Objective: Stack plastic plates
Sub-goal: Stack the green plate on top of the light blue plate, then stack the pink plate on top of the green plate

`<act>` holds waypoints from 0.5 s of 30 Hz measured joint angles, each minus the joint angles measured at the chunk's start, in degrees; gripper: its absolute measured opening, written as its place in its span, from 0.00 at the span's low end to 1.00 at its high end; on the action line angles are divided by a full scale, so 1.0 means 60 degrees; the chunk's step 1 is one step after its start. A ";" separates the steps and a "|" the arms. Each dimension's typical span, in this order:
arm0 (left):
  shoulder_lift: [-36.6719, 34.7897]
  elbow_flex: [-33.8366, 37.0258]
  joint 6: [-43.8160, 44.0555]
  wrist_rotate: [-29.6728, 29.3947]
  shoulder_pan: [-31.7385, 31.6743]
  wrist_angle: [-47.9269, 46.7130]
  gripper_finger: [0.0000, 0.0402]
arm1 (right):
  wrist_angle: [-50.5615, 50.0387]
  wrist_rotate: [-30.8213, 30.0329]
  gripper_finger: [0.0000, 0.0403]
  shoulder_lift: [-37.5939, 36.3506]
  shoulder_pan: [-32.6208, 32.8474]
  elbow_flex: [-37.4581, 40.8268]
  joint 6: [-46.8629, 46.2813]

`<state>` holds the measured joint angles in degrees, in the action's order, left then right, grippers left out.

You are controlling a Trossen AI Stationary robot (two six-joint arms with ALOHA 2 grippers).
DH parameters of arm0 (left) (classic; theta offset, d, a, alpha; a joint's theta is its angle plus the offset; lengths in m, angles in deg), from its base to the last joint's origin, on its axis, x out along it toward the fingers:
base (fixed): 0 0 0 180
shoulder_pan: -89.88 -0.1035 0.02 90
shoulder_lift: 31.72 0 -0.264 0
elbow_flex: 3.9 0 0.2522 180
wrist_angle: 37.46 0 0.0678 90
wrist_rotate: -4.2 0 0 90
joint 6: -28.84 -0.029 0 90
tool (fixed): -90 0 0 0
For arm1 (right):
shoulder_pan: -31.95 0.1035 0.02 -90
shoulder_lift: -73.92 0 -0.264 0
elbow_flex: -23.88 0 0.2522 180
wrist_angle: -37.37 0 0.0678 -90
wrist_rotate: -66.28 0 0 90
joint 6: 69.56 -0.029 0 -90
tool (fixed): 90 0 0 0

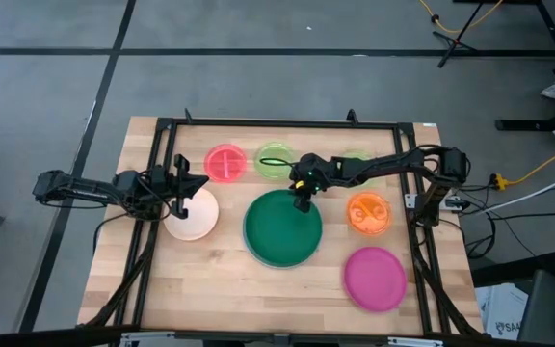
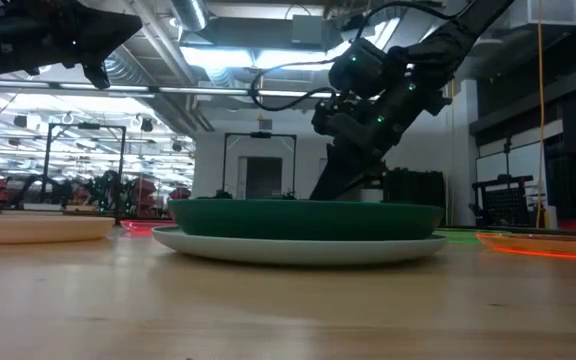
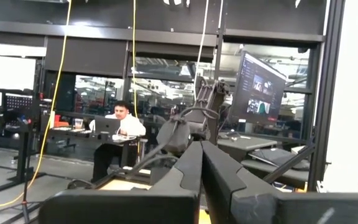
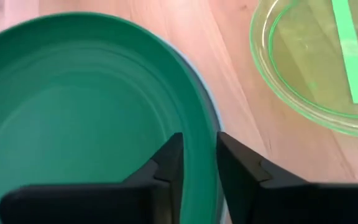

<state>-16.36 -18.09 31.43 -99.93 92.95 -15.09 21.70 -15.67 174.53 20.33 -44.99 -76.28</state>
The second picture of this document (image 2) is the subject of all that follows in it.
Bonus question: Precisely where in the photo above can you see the black storage bins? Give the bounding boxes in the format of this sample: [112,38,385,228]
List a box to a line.
[382,168,447,210]

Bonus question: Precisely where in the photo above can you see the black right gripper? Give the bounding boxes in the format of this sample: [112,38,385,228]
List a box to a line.
[309,83,452,202]

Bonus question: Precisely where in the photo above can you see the small black metal frame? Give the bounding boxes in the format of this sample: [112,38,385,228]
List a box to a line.
[221,131,298,200]

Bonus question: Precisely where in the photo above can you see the orange translucent plastic plate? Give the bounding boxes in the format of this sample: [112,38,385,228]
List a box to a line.
[476,231,576,262]

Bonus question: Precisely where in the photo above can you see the dark green plastic plate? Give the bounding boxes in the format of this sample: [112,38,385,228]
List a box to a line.
[168,198,446,242]

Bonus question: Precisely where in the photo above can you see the long ceiling light strip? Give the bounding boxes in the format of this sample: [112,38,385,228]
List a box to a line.
[0,78,337,100]

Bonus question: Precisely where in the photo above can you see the beige plastic plate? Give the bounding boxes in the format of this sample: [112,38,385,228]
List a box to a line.
[0,213,116,246]

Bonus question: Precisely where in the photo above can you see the white plastic plate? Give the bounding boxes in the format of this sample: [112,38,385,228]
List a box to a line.
[151,225,449,266]

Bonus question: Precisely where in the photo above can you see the red translucent plastic plate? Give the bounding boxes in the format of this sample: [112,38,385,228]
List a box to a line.
[119,218,177,235]

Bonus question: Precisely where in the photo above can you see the grey ceiling box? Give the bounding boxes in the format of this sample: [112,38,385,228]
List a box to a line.
[291,14,325,46]

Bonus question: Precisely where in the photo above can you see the silver ceiling duct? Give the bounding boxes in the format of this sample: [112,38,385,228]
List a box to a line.
[169,0,210,32]

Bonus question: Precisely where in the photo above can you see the whiteboard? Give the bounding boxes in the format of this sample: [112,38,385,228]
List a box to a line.
[475,139,550,202]

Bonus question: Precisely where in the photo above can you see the black perforated cart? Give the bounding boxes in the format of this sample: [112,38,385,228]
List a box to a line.
[470,174,536,228]

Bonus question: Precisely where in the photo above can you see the green translucent plastic plate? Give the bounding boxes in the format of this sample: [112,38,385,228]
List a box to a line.
[433,227,512,246]

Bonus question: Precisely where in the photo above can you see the dark doorway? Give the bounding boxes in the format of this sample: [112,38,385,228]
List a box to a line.
[244,156,284,200]

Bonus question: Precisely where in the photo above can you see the large black metal frame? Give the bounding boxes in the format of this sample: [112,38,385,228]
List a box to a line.
[41,122,128,226]

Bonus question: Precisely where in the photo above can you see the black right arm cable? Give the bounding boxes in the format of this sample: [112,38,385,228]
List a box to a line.
[248,59,340,113]

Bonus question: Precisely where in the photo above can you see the yellow hanging cable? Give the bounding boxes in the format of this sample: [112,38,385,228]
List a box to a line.
[534,0,547,229]

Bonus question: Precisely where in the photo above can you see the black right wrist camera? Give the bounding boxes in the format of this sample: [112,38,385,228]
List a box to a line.
[311,97,367,135]

